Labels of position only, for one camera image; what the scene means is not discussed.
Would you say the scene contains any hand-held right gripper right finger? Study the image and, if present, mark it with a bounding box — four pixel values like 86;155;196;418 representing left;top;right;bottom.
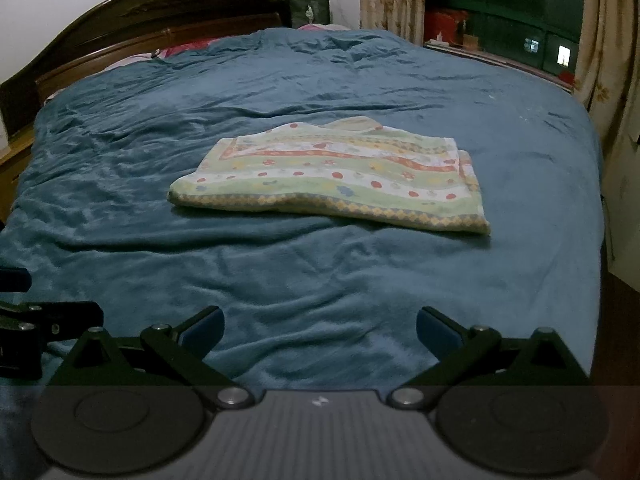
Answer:
387;305;591;409

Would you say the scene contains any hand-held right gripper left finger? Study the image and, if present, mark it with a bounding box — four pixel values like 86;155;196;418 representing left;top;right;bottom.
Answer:
46;305;253;409

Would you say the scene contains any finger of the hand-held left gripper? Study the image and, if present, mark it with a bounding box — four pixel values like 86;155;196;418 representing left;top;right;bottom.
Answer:
0;267;32;294
0;301;105;382

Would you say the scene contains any patterned button shirt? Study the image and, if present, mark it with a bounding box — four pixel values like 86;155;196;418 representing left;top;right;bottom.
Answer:
167;116;492;235

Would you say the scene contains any teal blanket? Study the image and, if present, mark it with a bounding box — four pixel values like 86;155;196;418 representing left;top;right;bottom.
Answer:
0;27;608;466

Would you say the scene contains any wooden nightstand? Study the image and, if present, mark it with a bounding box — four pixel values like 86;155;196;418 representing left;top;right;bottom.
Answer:
0;125;37;223

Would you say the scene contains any pink pillow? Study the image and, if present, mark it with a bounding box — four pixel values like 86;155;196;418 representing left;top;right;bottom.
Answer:
150;22;353;61

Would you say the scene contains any wooden bed headboard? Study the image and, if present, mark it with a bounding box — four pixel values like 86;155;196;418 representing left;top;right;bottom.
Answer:
0;0;291;133

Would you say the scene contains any floral curtain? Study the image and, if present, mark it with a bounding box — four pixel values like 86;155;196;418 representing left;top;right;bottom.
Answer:
574;0;640;148
360;0;427;47

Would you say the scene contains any window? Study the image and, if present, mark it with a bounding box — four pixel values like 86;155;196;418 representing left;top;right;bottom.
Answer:
424;0;587;78

